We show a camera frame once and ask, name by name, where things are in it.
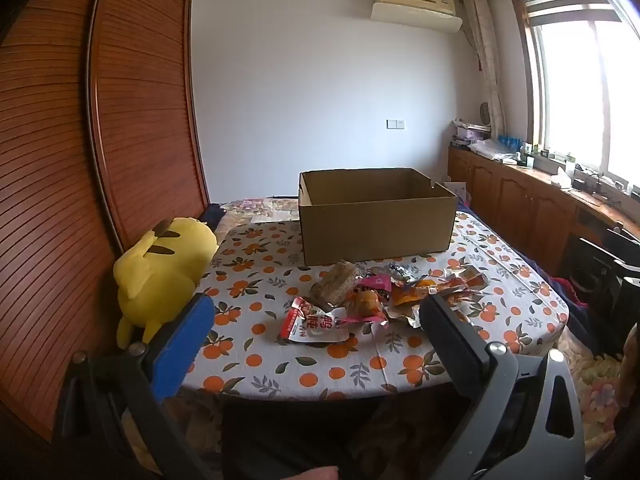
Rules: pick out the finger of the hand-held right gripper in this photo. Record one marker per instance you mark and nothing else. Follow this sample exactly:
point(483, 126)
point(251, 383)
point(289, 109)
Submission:
point(597, 265)
point(625, 241)

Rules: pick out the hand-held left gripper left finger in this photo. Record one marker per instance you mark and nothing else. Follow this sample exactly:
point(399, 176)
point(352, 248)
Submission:
point(182, 345)

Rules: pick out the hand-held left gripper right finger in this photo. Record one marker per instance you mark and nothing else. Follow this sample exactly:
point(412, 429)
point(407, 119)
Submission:
point(450, 332)

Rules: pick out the silver foil snack packet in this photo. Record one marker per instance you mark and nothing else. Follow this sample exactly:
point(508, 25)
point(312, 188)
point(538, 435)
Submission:
point(405, 316)

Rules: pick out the long orange-red snack packet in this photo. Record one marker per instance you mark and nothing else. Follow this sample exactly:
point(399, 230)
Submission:
point(460, 285)

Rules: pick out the small dark snack packet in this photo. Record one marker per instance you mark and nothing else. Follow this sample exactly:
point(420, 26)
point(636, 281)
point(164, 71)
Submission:
point(400, 270)

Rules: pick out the pink snack packet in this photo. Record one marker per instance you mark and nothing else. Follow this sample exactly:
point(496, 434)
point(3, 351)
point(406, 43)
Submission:
point(377, 282)

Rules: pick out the orange bun snack packet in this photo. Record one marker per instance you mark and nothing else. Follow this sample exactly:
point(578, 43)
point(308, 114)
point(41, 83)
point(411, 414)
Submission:
point(365, 305)

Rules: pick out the cardboard box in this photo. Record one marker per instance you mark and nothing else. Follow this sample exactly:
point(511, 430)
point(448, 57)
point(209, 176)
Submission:
point(375, 235)

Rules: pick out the brown snack bar packet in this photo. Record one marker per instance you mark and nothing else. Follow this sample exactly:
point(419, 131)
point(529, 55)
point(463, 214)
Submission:
point(335, 282)

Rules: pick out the red and white snack packet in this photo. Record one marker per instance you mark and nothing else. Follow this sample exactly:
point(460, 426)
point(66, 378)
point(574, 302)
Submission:
point(310, 327)

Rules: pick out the yellow plush toy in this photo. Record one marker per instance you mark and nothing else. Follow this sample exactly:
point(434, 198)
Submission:
point(160, 270)

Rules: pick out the white tissue pack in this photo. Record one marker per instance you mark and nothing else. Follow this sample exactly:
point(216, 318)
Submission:
point(561, 177)

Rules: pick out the long wooden cabinet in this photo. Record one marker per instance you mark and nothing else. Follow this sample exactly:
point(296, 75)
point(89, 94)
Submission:
point(525, 205)

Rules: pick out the orange-print tablecloth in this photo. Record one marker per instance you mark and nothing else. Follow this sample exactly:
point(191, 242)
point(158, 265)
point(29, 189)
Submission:
point(280, 360)

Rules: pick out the small green boxes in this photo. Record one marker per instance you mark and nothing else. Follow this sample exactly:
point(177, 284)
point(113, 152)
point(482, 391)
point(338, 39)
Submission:
point(535, 156)

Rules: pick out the white paper bag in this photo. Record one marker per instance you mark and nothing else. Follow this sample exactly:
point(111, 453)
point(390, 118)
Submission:
point(456, 192)

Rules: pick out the window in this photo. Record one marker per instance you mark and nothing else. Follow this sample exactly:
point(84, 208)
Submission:
point(575, 100)

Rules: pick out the blue bottles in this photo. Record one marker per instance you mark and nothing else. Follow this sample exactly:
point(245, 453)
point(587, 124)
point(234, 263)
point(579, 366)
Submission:
point(510, 142)

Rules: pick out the clear plastic bag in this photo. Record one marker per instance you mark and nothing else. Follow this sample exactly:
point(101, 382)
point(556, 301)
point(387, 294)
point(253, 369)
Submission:
point(492, 150)

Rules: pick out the floral blanket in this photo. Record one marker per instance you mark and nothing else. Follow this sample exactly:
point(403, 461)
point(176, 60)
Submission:
point(260, 207)

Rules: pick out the stack of purple boxes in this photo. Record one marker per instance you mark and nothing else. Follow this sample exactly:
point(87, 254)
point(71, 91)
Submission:
point(472, 135)

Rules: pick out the round desk fan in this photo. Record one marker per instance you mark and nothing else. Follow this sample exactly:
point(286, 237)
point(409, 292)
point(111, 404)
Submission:
point(485, 113)

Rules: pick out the patterned curtain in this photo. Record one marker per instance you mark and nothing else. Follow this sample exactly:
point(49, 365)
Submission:
point(487, 60)

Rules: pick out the wooden slatted wardrobe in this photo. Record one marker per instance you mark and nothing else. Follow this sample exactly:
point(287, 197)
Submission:
point(140, 110)

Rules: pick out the white wall switch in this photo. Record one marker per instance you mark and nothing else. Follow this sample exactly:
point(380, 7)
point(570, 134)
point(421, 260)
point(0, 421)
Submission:
point(395, 123)

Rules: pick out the wall air conditioner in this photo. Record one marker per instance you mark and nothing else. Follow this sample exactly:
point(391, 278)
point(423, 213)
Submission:
point(415, 12)

